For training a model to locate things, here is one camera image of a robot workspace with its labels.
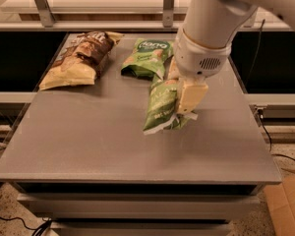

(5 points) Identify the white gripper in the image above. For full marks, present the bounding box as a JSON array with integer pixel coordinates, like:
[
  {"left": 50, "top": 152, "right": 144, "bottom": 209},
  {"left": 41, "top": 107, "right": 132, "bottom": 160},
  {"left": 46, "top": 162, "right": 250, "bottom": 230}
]
[{"left": 167, "top": 29, "right": 231, "bottom": 114}]

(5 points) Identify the green jalapeno chip bag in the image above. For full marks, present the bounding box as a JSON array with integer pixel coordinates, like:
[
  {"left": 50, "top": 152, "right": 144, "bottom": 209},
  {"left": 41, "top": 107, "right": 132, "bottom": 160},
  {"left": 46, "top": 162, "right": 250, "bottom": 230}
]
[{"left": 143, "top": 76, "right": 198, "bottom": 135}]

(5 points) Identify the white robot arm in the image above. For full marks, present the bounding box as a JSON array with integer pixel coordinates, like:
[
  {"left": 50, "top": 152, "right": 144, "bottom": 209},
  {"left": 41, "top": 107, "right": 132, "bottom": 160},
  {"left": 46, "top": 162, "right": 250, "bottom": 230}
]
[{"left": 169, "top": 0, "right": 295, "bottom": 115}]

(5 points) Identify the green snack bag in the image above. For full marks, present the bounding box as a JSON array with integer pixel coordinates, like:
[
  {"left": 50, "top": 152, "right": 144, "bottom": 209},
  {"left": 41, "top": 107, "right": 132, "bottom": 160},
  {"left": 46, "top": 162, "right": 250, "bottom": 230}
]
[{"left": 121, "top": 38, "right": 173, "bottom": 80}]

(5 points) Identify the brown yellow chip bag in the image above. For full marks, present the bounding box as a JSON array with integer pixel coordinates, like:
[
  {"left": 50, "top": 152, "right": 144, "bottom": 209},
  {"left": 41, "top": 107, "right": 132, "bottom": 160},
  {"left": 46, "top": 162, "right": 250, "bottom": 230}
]
[{"left": 39, "top": 31, "right": 123, "bottom": 90}]

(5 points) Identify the cardboard box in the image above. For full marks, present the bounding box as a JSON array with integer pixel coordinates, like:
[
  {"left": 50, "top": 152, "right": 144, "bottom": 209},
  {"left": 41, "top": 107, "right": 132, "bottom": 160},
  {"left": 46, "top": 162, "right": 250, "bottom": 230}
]
[{"left": 264, "top": 174, "right": 295, "bottom": 236}]

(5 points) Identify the black cable right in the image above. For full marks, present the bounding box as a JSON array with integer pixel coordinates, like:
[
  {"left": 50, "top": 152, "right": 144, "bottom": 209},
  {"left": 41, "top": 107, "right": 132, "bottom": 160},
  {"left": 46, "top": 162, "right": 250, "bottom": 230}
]
[{"left": 257, "top": 110, "right": 295, "bottom": 165}]

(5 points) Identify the metal railing frame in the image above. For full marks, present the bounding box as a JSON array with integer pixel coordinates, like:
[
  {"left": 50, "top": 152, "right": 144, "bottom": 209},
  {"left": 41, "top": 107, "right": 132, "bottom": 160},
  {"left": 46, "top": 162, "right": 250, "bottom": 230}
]
[{"left": 0, "top": 0, "right": 286, "bottom": 31}]

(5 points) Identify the black floor cable left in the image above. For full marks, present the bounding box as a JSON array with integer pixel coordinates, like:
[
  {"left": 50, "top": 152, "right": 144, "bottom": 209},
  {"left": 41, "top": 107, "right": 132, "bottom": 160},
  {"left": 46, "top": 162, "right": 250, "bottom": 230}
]
[{"left": 0, "top": 210, "right": 53, "bottom": 236}]

